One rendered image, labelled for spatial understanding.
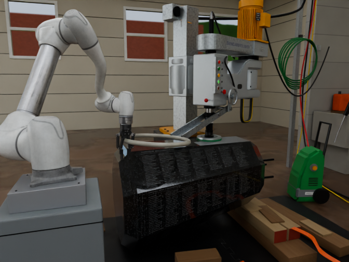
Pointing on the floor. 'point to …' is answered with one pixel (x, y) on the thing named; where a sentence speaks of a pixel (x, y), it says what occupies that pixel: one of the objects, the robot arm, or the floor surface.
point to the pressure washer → (309, 173)
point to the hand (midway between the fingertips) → (124, 154)
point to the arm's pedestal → (55, 232)
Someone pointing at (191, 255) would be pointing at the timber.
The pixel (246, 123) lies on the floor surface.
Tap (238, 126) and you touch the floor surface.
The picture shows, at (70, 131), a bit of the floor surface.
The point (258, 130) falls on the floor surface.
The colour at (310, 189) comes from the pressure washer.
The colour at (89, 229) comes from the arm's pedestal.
